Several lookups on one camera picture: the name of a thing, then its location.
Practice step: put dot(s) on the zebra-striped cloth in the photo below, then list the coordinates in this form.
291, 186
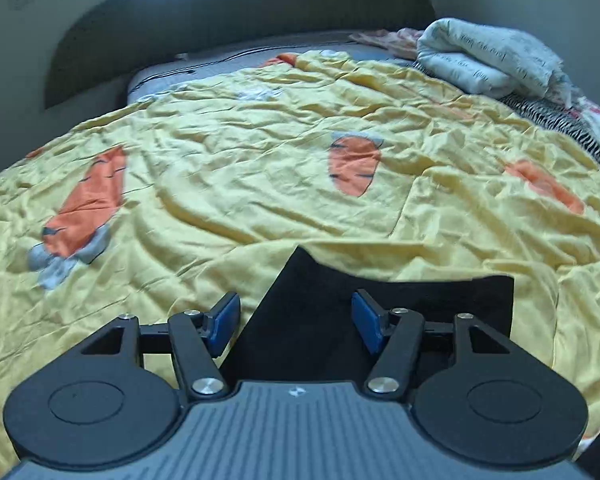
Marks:
555, 120

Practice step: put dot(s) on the dark grey headboard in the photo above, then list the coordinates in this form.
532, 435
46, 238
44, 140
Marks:
230, 10

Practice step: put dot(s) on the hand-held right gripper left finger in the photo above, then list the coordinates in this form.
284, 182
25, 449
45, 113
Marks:
226, 321

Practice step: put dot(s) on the yellow carrot-print blanket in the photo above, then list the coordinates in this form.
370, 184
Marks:
240, 170

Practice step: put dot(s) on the black pants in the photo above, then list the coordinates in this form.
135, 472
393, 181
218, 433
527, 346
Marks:
310, 325

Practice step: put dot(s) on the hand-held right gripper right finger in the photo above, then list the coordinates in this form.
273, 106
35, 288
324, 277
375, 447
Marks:
366, 321

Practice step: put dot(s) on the white folded quilt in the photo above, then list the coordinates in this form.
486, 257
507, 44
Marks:
490, 55

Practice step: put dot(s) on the pink floral cloth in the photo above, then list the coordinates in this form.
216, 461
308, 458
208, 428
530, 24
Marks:
390, 40

